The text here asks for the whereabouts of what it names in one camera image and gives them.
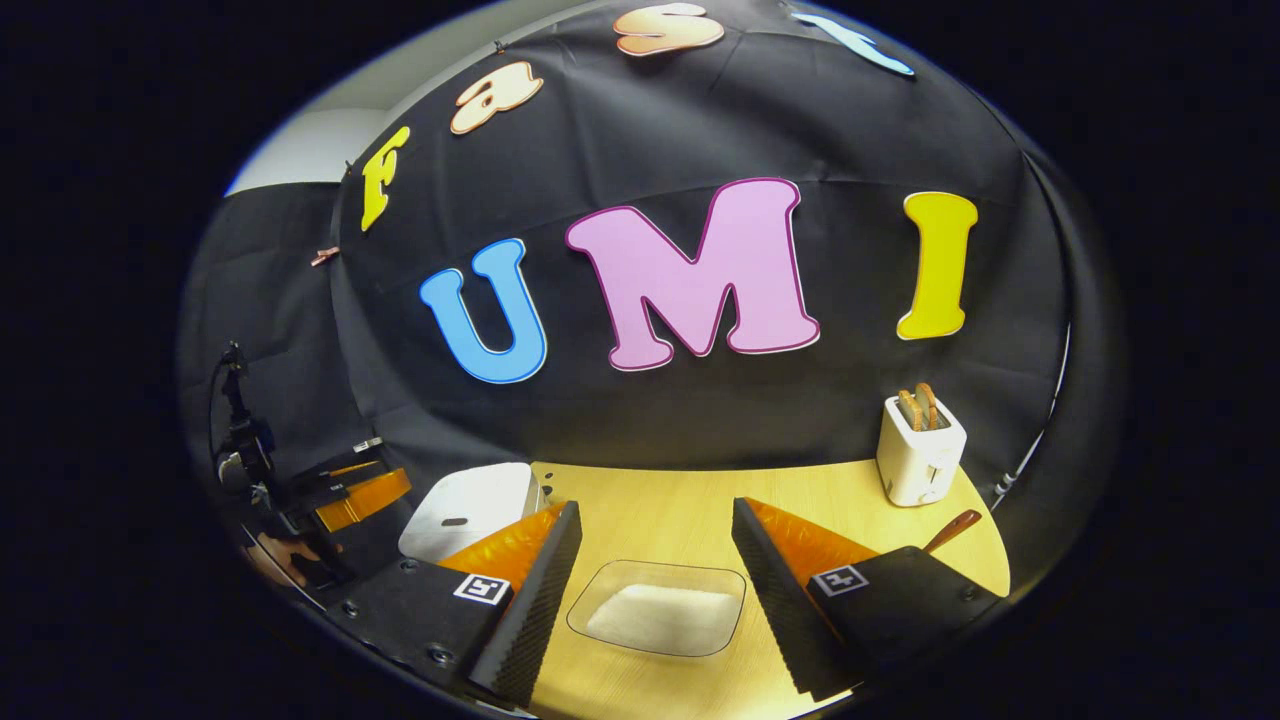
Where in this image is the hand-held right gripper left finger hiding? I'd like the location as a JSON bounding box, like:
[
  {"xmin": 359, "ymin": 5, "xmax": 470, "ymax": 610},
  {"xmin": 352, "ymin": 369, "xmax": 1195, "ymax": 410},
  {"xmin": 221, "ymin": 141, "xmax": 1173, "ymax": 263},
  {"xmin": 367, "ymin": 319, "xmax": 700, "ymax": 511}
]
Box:
[{"xmin": 325, "ymin": 500, "xmax": 583, "ymax": 706}]

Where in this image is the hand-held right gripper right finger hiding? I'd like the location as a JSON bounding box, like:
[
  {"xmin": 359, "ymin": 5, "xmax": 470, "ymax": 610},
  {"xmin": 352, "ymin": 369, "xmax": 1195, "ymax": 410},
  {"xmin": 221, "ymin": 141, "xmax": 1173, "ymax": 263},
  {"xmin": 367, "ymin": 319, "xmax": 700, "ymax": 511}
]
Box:
[{"xmin": 732, "ymin": 497, "xmax": 1004, "ymax": 701}]

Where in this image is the white rice cooker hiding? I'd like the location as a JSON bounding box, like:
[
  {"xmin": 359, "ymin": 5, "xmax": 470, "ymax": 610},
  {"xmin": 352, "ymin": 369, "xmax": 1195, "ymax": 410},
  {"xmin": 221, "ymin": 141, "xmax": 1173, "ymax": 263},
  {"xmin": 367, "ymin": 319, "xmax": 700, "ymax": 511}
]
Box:
[{"xmin": 398, "ymin": 462, "xmax": 549, "ymax": 563}]

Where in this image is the white rice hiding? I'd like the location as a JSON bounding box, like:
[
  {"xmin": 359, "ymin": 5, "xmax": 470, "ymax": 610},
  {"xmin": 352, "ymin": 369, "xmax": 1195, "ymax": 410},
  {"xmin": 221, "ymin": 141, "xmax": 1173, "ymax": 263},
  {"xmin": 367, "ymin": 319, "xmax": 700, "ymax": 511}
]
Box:
[{"xmin": 588, "ymin": 583, "xmax": 739, "ymax": 651}]

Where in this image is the brown wooden spoon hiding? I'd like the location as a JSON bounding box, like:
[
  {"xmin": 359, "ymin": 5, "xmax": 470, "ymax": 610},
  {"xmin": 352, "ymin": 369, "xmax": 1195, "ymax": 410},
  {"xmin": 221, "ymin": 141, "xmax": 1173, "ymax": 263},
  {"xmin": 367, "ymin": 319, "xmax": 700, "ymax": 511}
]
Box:
[{"xmin": 922, "ymin": 509, "xmax": 984, "ymax": 554}]

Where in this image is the clear plastic container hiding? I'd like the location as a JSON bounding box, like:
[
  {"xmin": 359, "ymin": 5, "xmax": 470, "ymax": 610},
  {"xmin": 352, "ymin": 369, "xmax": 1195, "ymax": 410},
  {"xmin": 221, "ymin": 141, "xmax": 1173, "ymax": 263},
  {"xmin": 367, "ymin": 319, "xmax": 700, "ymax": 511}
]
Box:
[{"xmin": 566, "ymin": 560, "xmax": 748, "ymax": 658}]

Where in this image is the white toaster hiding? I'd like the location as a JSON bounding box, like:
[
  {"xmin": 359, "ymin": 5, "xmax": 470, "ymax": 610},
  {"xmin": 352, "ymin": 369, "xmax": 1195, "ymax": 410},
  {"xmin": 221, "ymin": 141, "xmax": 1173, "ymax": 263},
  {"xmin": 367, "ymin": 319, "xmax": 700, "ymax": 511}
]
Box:
[{"xmin": 877, "ymin": 395, "xmax": 968, "ymax": 508}]

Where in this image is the black backdrop cloth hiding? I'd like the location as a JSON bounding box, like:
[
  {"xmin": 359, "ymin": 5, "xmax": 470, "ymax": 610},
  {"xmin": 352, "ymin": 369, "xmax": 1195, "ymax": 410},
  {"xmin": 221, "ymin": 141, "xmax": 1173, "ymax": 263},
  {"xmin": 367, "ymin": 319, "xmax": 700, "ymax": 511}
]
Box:
[{"xmin": 180, "ymin": 0, "xmax": 1116, "ymax": 601}]

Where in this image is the white cable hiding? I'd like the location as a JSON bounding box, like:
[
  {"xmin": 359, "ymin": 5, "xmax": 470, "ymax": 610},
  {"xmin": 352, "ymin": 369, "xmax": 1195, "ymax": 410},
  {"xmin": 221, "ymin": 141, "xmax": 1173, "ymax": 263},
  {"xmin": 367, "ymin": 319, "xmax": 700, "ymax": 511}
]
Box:
[{"xmin": 990, "ymin": 320, "xmax": 1072, "ymax": 498}]

